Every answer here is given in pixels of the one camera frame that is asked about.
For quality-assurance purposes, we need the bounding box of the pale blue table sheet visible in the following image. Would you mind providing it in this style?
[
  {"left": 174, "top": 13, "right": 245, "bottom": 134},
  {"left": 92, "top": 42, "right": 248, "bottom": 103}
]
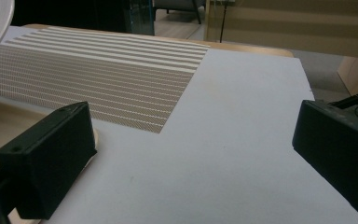
[{"left": 0, "top": 25, "right": 358, "bottom": 224}]

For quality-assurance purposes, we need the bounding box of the black cabinet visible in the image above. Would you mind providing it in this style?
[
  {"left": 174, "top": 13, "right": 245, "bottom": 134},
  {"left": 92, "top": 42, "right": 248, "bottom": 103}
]
[{"left": 11, "top": 0, "right": 156, "bottom": 36}]

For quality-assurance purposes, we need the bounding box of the hanging black cable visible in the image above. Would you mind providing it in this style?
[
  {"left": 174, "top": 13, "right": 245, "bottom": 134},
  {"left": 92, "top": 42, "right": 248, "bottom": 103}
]
[{"left": 218, "top": 0, "right": 228, "bottom": 44}]

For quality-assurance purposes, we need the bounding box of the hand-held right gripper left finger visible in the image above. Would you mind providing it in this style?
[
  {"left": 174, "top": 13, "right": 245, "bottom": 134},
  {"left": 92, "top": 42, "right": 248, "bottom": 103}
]
[{"left": 0, "top": 101, "right": 98, "bottom": 220}]

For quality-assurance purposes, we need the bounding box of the striped woven placemat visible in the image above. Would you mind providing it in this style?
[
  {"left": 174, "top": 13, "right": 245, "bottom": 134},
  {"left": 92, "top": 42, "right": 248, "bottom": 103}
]
[{"left": 0, "top": 26, "right": 211, "bottom": 134}]

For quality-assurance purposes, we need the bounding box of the beige rabbit print tray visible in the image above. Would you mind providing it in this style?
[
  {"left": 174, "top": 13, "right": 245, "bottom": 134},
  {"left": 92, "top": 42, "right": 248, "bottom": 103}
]
[{"left": 0, "top": 97, "right": 101, "bottom": 224}]

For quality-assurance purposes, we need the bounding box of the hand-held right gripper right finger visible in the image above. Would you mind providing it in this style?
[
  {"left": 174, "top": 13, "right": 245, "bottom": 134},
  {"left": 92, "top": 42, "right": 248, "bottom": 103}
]
[{"left": 292, "top": 99, "right": 358, "bottom": 216}]

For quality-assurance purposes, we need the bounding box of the light wooden shelf unit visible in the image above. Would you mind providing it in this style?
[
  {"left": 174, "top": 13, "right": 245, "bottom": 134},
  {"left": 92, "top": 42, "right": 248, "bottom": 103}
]
[{"left": 204, "top": 0, "right": 358, "bottom": 96}]

